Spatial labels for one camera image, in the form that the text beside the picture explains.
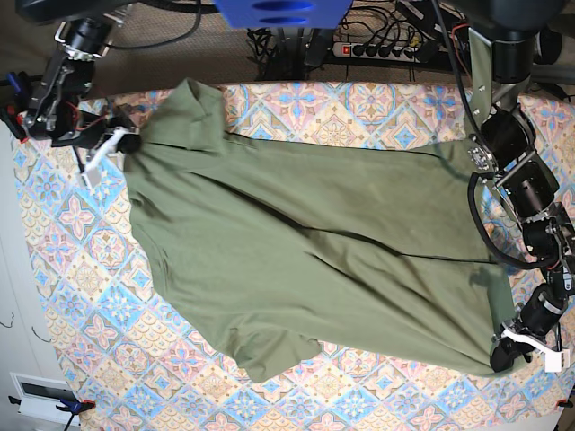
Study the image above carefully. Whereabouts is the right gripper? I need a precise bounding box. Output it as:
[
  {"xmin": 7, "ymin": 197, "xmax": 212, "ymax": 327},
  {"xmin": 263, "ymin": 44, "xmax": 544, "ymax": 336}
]
[{"xmin": 49, "ymin": 105, "xmax": 142, "ymax": 154}]

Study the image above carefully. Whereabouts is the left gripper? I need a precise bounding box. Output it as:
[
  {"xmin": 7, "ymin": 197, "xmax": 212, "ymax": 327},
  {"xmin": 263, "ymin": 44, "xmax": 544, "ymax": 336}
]
[{"xmin": 490, "ymin": 285, "xmax": 566, "ymax": 372}]

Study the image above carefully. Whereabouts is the olive green t-shirt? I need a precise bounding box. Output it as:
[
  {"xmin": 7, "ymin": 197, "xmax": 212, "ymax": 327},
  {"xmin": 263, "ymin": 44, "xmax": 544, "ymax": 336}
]
[{"xmin": 124, "ymin": 79, "xmax": 515, "ymax": 383}]

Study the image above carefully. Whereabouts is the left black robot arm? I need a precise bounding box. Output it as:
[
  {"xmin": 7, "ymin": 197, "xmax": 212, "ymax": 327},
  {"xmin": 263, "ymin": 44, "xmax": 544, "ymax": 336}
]
[{"xmin": 452, "ymin": 1, "xmax": 574, "ymax": 373}]

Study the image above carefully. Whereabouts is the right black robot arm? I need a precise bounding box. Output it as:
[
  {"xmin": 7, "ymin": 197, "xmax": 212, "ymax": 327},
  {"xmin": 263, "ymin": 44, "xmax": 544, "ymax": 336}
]
[{"xmin": 15, "ymin": 1, "xmax": 141, "ymax": 153}]

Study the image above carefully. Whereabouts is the lower right orange clamp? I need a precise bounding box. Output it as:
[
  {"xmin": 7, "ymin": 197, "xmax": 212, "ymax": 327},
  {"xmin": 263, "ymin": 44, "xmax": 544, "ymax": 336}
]
[{"xmin": 555, "ymin": 399, "xmax": 574, "ymax": 409}]

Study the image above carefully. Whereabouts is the patterned tile tablecloth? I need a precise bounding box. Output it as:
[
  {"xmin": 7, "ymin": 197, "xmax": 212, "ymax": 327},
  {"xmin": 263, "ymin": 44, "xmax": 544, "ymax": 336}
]
[{"xmin": 11, "ymin": 83, "xmax": 574, "ymax": 430}]

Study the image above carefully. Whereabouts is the white power strip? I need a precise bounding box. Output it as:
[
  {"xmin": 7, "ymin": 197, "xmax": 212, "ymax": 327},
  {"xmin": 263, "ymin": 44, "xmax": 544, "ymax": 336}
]
[{"xmin": 332, "ymin": 42, "xmax": 419, "ymax": 63}]

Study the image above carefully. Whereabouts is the lower left table clamp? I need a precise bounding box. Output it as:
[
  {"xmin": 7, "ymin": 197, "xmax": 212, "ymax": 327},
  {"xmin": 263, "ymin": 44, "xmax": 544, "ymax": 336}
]
[{"xmin": 8, "ymin": 396, "xmax": 96, "ymax": 415}]

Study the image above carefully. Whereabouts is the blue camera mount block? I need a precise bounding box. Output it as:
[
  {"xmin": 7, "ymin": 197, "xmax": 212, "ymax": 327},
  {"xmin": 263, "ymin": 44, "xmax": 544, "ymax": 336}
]
[{"xmin": 214, "ymin": 0, "xmax": 352, "ymax": 29}]

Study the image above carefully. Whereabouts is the white wall outlet box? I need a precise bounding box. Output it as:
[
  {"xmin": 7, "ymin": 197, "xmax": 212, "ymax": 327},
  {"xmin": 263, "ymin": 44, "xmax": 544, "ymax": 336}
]
[{"xmin": 9, "ymin": 372, "xmax": 76, "ymax": 425}]

